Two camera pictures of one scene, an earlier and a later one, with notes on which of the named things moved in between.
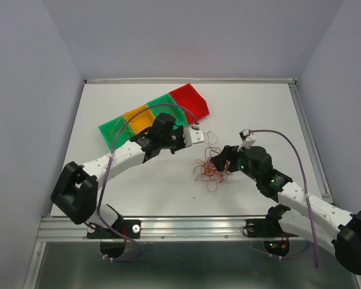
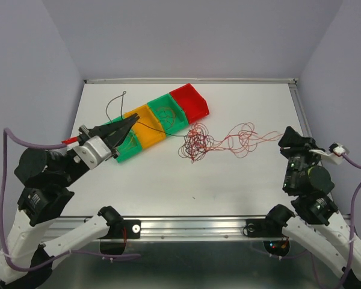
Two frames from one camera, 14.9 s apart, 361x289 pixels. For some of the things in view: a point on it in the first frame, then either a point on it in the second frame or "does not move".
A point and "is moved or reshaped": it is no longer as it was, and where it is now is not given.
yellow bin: [140, 118] does not move
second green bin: [165, 104] does not move
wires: [170, 104] is moved or reshaped
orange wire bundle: [204, 168] → [241, 139]
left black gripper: [179, 130] → [124, 125]
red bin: [192, 103] does not move
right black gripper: [230, 153] → [298, 143]
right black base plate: [266, 228] does not move
